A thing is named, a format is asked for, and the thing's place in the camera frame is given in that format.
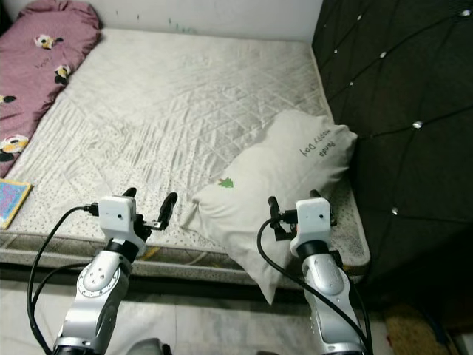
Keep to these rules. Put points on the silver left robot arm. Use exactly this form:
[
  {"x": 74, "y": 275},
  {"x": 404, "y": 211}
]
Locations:
[{"x": 96, "y": 296}]

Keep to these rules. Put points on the white quilted mattress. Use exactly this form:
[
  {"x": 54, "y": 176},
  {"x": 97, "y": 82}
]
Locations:
[{"x": 177, "y": 111}]

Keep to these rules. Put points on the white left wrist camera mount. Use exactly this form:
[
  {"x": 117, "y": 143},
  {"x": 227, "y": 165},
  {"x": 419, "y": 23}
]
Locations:
[{"x": 117, "y": 216}]

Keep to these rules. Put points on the dark bed frame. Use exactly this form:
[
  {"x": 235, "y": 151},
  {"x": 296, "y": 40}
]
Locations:
[{"x": 37, "y": 275}]

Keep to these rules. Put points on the silver left robot leg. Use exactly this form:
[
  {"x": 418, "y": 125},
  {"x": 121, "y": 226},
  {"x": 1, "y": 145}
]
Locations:
[{"x": 148, "y": 349}]

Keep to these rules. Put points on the purple cartoon print blanket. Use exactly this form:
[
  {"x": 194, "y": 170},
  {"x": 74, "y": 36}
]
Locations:
[{"x": 37, "y": 74}]

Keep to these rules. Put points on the brown floor mat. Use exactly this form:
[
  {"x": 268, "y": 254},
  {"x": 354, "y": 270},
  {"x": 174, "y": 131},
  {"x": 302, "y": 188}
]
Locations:
[{"x": 414, "y": 333}]

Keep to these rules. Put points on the blue yellow children's book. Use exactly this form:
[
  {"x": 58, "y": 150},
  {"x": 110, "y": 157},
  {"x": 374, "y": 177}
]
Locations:
[{"x": 13, "y": 203}]

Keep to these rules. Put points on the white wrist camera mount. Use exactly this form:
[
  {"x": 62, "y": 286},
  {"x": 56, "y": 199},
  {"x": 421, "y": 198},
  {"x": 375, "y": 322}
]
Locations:
[
  {"x": 117, "y": 216},
  {"x": 314, "y": 217}
]

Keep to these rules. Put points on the black tufted headboard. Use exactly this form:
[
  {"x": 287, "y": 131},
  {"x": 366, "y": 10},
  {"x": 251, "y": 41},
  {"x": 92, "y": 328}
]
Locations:
[{"x": 399, "y": 74}]

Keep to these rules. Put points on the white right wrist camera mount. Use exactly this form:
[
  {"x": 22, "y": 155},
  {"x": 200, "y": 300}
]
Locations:
[{"x": 314, "y": 217}]

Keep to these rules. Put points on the white pillow with tree print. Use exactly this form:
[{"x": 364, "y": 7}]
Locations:
[{"x": 281, "y": 185}]

